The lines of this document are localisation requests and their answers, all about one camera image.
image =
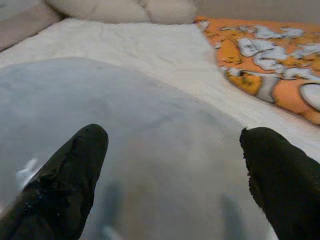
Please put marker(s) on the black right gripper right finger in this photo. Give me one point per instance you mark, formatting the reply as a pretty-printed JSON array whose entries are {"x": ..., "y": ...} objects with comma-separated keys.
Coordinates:
[{"x": 287, "y": 187}]

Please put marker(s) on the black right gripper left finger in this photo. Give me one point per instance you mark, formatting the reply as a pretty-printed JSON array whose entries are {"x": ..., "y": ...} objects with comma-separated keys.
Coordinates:
[{"x": 55, "y": 195}]

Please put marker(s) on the yellow cartoon egg print blanket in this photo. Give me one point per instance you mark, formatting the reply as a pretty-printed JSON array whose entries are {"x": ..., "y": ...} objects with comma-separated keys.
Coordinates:
[{"x": 287, "y": 92}]

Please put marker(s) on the white quilted mattress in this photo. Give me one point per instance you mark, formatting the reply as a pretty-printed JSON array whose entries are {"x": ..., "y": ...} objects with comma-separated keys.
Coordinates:
[{"x": 137, "y": 42}]

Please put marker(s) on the beige pillow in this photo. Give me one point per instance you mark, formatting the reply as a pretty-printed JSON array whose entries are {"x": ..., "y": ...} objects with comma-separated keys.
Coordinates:
[{"x": 22, "y": 22}]

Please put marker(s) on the long cream puffy pillow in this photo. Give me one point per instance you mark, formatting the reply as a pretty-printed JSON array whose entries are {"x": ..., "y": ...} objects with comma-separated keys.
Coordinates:
[{"x": 100, "y": 10}]

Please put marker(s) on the short cream puffy pillow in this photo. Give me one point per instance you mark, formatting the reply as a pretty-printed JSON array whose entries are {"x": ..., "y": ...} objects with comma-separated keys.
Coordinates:
[{"x": 172, "y": 12}]

